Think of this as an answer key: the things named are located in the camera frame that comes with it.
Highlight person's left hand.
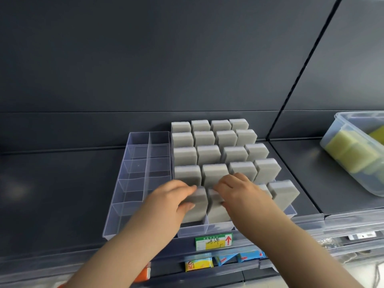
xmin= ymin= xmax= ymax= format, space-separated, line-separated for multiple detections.
xmin=145 ymin=179 xmax=198 ymax=229

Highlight person's right hand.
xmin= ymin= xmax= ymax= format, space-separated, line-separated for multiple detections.
xmin=213 ymin=172 xmax=276 ymax=231

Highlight grey sponge block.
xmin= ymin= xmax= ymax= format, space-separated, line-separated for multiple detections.
xmin=182 ymin=187 xmax=208 ymax=224
xmin=206 ymin=189 xmax=235 ymax=224

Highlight person's right forearm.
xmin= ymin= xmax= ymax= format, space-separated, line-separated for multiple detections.
xmin=237 ymin=193 xmax=373 ymax=288

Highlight person's left forearm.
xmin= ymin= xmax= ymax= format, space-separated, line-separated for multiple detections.
xmin=61 ymin=202 xmax=184 ymax=288

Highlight clear sponge-filled divided tray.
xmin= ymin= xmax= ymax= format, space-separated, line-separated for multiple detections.
xmin=170 ymin=129 xmax=298 ymax=238

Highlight rows of grey sponges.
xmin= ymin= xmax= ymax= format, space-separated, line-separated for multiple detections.
xmin=171 ymin=119 xmax=300 ymax=212

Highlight green yellow price label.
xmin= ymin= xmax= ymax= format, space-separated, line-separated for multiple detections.
xmin=195 ymin=233 xmax=234 ymax=252

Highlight empty clear divided tray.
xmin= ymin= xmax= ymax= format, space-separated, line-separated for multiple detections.
xmin=102 ymin=131 xmax=181 ymax=240

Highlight yellow packet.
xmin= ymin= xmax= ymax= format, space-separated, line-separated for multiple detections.
xmin=184 ymin=257 xmax=214 ymax=273

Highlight blue packet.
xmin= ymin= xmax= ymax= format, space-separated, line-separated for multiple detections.
xmin=237 ymin=250 xmax=266 ymax=263
xmin=215 ymin=253 xmax=238 ymax=266

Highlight dark grey shelf board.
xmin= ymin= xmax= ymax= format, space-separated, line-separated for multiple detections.
xmin=269 ymin=137 xmax=384 ymax=216
xmin=0 ymin=140 xmax=325 ymax=269

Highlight orange packet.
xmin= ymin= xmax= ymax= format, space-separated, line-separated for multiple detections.
xmin=132 ymin=266 xmax=152 ymax=283

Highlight yellow sponge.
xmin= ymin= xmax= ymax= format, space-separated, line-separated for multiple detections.
xmin=345 ymin=141 xmax=381 ymax=175
xmin=368 ymin=125 xmax=384 ymax=145
xmin=325 ymin=130 xmax=361 ymax=161

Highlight clear plastic bin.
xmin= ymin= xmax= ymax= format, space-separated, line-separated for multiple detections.
xmin=319 ymin=111 xmax=384 ymax=197

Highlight small white shelf label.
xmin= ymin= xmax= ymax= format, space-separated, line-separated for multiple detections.
xmin=347 ymin=232 xmax=377 ymax=240

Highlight clear shelf price rail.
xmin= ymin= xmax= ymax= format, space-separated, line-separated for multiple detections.
xmin=292 ymin=207 xmax=384 ymax=237

